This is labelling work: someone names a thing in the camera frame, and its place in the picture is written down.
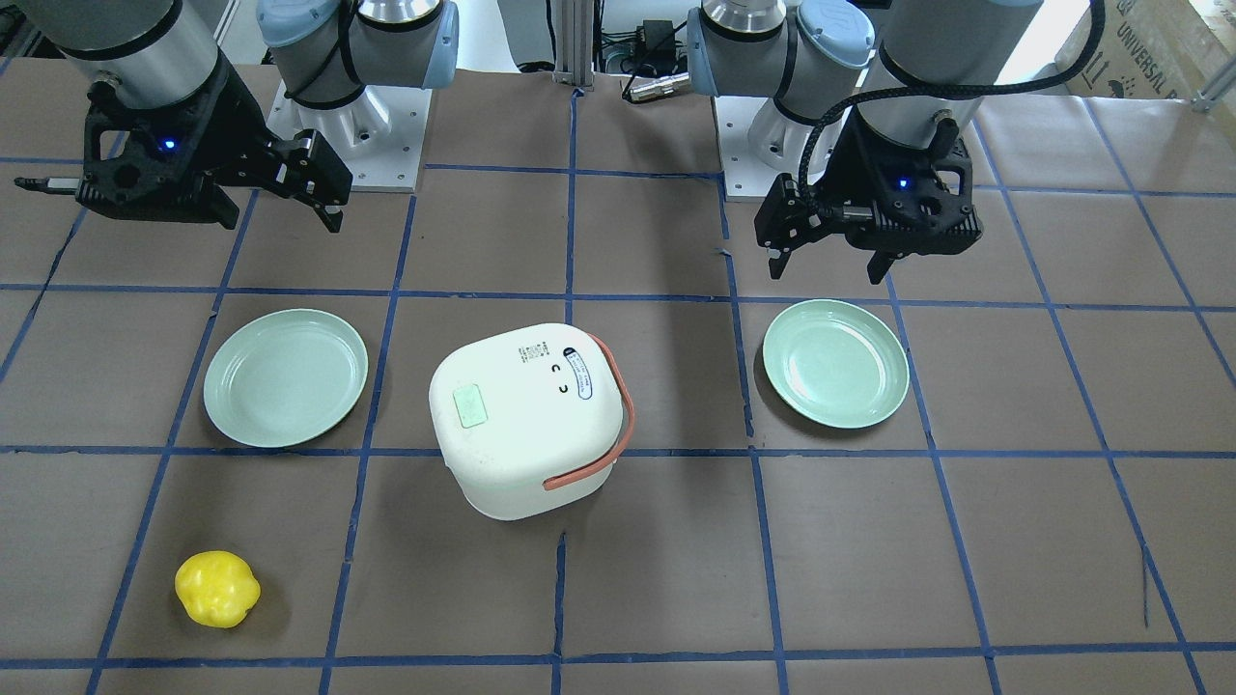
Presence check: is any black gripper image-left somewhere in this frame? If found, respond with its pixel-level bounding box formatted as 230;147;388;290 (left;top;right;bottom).
14;54;352;234

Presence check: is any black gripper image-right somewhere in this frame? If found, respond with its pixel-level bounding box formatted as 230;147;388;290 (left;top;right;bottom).
755;109;984;286

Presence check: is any white rice cooker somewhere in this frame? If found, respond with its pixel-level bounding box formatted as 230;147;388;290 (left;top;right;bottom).
428;322;637;522

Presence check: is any green plate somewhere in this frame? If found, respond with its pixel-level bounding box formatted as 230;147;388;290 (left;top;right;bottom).
761;299;910;430
203;308;368;449

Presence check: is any black power adapter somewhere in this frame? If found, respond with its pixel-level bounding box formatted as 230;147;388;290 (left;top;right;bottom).
634;19;679;62

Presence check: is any cardboard box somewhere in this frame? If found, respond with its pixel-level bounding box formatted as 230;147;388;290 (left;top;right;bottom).
1065;1;1235;98

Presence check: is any yellow bell pepper toy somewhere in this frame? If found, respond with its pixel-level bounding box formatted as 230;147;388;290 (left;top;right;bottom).
174;550;262;629

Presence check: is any black braided cable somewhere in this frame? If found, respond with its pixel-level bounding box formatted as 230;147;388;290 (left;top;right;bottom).
798;0;1107;218

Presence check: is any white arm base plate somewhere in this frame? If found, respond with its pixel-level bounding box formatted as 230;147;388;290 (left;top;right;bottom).
267;85;435;193
714;96;812;203

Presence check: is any aluminium frame post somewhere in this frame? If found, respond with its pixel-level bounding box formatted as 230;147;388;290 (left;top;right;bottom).
548;1;601;92

